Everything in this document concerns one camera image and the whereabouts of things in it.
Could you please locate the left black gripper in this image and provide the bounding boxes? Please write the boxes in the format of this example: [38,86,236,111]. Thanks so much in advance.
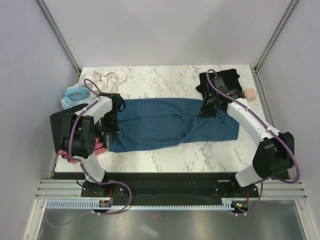
[100,110,120,143]

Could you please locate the black pink drawer organizer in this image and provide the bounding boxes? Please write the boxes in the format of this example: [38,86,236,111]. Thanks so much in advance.
[49,103,107,163]

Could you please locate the blue t shirt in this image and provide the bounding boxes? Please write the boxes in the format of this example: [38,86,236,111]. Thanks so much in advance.
[109,98,240,153]

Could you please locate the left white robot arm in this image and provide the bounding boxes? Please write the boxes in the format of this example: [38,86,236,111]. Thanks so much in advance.
[60,93,126,197]

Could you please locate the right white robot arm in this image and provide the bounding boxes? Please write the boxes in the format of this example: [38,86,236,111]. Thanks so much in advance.
[199,85,300,197]

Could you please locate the folded black t shirt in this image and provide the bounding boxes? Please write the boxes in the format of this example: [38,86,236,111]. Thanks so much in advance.
[195,68,243,100]

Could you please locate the small pink cube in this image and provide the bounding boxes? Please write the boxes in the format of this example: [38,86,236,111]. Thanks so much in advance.
[243,88,258,102]

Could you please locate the white t shirt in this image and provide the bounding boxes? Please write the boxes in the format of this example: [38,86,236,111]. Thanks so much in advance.
[77,69,127,93]

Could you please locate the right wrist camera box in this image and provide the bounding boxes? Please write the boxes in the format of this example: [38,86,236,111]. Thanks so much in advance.
[211,76,228,92]

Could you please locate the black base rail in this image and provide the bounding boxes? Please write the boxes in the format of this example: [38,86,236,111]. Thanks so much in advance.
[53,171,258,207]

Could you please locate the white cable duct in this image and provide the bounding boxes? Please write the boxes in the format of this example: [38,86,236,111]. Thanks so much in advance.
[46,199,248,211]

